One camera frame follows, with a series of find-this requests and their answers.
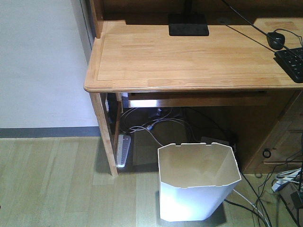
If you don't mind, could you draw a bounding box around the white plastic trash bin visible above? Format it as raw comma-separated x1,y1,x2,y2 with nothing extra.
158,142,241,222

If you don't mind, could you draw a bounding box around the white power strip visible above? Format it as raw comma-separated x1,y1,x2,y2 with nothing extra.
116,134,131,168

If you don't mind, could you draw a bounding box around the wooden desk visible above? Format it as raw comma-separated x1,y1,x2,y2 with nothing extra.
84,0,303,176

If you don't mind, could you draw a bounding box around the black monitor stand base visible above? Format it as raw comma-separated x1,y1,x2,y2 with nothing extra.
168,0,209,36

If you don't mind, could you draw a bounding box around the black computer mouse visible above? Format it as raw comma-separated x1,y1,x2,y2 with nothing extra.
267,31,285,50

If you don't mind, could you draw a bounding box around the black keyboard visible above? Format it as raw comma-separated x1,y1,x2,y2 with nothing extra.
275,47,303,83

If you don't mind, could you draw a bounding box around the grey cable under desk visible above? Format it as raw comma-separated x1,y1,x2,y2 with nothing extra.
120,107,197,147

